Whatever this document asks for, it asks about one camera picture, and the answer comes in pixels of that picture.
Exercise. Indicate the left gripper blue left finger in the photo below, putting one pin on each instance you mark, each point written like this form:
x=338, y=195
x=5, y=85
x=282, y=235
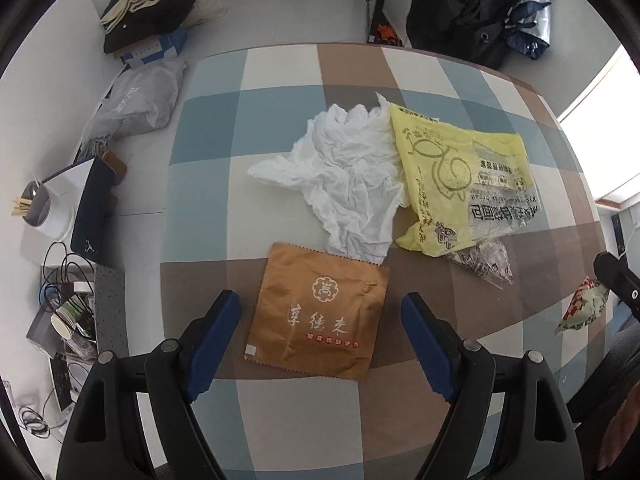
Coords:
x=105, y=439

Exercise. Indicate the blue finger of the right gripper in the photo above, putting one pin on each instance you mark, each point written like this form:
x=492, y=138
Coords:
x=615, y=275

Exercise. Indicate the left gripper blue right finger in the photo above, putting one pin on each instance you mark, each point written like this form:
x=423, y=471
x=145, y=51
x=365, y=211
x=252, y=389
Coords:
x=535, y=438

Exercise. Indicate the yellow printed plastic bag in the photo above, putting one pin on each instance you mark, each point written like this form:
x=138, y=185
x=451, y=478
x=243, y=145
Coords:
x=465, y=186

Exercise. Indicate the brown paper food bag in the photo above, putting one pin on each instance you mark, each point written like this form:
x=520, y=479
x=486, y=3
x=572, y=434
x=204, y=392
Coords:
x=317, y=314

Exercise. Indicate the white tissue paper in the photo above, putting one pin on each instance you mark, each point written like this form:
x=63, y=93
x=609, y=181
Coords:
x=349, y=171

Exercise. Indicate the person's right hand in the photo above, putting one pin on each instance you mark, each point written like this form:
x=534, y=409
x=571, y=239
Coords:
x=620, y=430

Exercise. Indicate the red white snack packet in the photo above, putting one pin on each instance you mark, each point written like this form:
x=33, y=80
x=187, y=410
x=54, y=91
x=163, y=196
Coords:
x=586, y=305

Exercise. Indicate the grey speckled box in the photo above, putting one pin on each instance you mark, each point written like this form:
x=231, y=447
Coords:
x=110, y=311

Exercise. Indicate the paper cup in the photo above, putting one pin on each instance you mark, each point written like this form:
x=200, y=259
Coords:
x=65, y=320

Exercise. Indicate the clear plastic wrapper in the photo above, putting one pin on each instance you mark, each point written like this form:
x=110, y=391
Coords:
x=488, y=260

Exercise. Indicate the dark blue book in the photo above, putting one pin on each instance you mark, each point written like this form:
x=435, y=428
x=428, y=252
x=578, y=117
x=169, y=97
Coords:
x=93, y=208

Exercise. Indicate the toothpick holder jar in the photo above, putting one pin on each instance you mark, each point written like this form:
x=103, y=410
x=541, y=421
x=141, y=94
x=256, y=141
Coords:
x=33, y=206

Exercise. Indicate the silver blue folded umbrella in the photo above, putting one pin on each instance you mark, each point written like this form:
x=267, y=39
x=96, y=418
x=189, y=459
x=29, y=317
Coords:
x=528, y=27

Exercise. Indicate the brown wallet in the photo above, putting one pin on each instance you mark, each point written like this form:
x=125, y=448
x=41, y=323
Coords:
x=116, y=164

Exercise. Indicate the black backpack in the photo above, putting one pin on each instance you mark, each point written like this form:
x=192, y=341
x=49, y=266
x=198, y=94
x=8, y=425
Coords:
x=470, y=30

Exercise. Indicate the orange black item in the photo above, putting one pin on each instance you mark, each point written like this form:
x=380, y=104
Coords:
x=382, y=32

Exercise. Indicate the grey plastic bag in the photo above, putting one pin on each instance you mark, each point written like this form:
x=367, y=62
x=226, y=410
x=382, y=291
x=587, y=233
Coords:
x=141, y=100

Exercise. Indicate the checkered tablecloth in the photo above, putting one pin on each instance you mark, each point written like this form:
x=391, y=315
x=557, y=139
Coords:
x=249, y=105

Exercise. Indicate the blue white cardboard box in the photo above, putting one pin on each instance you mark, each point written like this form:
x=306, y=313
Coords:
x=154, y=49

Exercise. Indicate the white cloth bag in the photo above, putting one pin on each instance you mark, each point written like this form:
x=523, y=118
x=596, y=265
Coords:
x=204, y=11

